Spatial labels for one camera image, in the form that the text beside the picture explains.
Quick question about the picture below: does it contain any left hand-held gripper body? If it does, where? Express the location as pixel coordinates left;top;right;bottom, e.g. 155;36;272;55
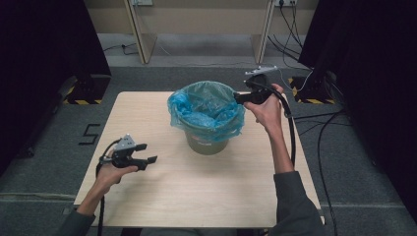
99;133;149;171

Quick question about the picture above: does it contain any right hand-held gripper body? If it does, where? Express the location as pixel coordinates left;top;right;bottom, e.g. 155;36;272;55
244;65;279;106

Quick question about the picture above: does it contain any blue plastic trash bag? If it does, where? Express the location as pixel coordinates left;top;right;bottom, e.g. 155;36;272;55
166;81;246;143

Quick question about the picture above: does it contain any green trash bin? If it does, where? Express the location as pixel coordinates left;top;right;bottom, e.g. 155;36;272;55
184;129;230;155

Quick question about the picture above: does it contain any person's right hand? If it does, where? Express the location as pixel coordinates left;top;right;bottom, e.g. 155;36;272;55
244;83;285;137

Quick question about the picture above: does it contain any person's left hand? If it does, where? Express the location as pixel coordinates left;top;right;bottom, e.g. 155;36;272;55
95;162;139;193

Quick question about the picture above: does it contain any stand base with striped tape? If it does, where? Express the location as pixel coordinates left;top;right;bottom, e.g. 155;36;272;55
62;75;112;106
288;76;337;105

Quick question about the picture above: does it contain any wooden desk side panel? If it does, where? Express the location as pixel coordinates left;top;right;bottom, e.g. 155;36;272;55
250;0;275;65
123;0;158;65

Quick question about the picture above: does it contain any black curtain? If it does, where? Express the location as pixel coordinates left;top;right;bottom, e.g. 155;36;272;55
0;0;112;175
298;0;417;224

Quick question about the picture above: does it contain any white floor cable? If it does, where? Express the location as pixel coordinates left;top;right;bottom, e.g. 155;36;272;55
274;65;314;92

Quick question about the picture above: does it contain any right hand-held gripper black cable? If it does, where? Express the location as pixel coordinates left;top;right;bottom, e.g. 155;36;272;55
249;80;297;168

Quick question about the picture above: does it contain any hand-held gripper black cable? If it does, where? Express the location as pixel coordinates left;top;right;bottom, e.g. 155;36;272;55
94;138;123;236
249;80;297;168

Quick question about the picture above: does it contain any left hand-held gripper black cable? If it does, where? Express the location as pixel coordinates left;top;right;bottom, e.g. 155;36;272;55
94;138;123;236

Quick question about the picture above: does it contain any bundle of black wall cables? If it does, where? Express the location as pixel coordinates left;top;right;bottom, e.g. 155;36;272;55
267;3;304;63

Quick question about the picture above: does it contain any thin black floor cable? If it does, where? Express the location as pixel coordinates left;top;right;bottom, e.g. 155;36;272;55
102;42;139;56

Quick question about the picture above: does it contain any long black floor cable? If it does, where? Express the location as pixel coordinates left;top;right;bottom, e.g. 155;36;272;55
293;110;353;236

